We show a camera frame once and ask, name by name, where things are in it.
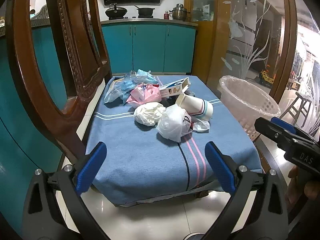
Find small white plastic scrap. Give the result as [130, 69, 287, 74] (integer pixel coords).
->
[191, 116, 210, 133]

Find striped paper cup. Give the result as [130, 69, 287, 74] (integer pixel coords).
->
[176, 94, 214, 121]

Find white plastic bag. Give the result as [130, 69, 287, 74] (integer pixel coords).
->
[156, 104, 192, 142]

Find white paper ball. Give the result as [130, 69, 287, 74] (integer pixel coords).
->
[133, 102, 166, 127]

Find clear blue plastic bag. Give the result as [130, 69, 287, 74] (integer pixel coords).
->
[104, 69, 158, 105]

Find white toothpaste carton box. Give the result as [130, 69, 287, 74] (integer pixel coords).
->
[159, 77, 191, 98]

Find pink plastic bag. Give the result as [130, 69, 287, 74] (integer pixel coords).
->
[126, 83, 162, 108]

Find teal kitchen base cabinets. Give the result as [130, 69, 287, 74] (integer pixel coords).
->
[1, 19, 196, 230]

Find person's right hand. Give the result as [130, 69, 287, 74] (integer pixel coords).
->
[285, 166, 320, 212]

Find wooden stool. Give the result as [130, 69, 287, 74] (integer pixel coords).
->
[280, 90, 312, 128]

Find white plastic laundry basket bin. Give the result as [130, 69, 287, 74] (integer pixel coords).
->
[219, 75, 281, 141]

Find yellow toy vehicle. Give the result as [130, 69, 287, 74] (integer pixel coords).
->
[259, 69, 274, 86]

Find blue striped table cloth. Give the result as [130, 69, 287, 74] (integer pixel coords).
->
[84, 76, 262, 207]

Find etched glass sliding door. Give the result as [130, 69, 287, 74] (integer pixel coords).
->
[207, 0, 297, 102]

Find steel stock pot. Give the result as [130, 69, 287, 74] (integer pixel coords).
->
[169, 3, 190, 21]

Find wooden glass display cabinet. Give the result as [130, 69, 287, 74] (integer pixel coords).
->
[184, 0, 217, 83]

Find red small canister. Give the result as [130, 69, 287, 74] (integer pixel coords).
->
[164, 11, 169, 20]

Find black wok with lid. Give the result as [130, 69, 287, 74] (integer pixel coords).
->
[105, 3, 127, 20]

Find carved wooden chair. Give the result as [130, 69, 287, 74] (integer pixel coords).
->
[1, 0, 112, 163]

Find black cooking pot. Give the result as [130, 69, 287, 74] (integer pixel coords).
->
[135, 5, 155, 18]

